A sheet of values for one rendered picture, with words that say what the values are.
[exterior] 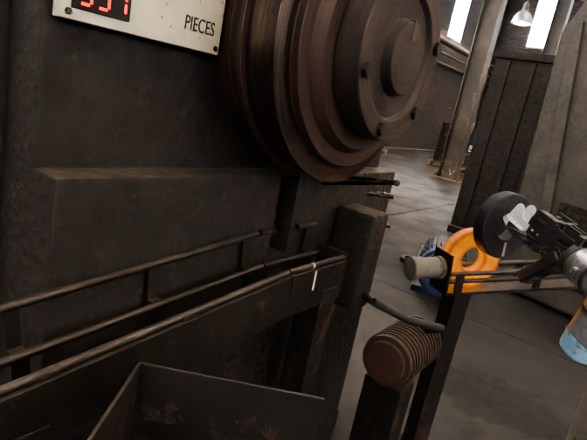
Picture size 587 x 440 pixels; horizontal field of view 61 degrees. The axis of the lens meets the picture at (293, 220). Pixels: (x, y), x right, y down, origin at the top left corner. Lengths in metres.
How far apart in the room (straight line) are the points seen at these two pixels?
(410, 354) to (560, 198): 2.48
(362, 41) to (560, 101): 2.89
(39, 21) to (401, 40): 0.51
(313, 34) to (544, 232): 0.65
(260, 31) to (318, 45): 0.09
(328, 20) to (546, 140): 2.94
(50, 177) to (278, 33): 0.36
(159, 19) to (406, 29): 0.38
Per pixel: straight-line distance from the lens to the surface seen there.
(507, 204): 1.23
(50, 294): 0.71
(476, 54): 9.92
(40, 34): 0.71
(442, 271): 1.30
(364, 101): 0.80
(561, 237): 1.15
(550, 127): 3.62
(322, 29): 0.78
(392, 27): 0.86
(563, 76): 3.62
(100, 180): 0.71
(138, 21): 0.75
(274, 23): 0.75
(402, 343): 1.20
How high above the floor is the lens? 1.03
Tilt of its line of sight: 14 degrees down
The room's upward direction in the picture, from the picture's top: 11 degrees clockwise
